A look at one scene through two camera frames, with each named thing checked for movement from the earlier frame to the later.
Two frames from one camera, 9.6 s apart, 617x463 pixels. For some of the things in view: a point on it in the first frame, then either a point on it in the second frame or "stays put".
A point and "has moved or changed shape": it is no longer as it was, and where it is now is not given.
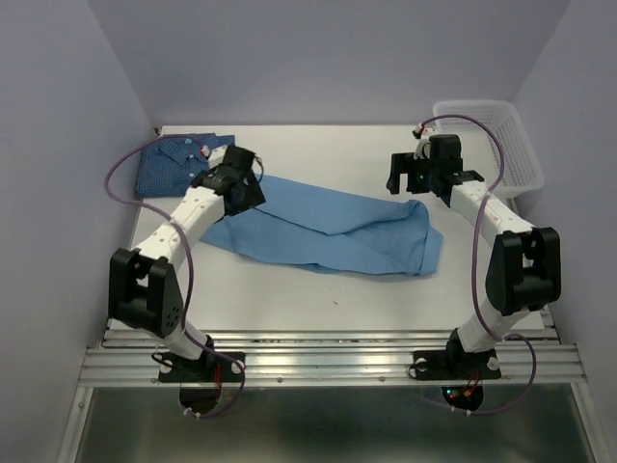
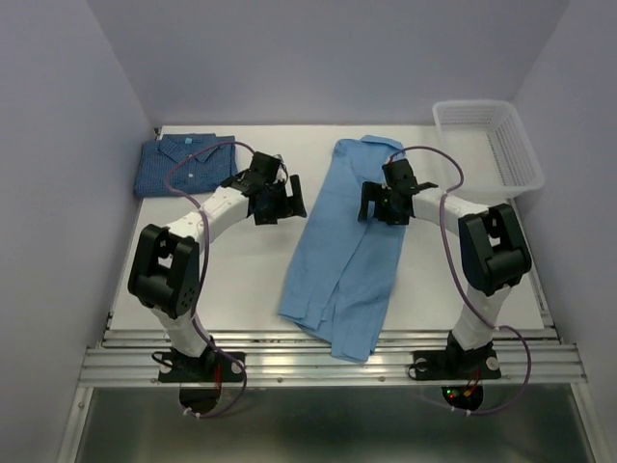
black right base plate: (437, 365) stays put
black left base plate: (176, 368) stays put
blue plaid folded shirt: (170, 164) stays put
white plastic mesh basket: (522, 171) stays put
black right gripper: (403, 163) -> (372, 191)
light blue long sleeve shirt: (313, 226) has moved or changed shape
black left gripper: (255, 197) -> (291, 205)
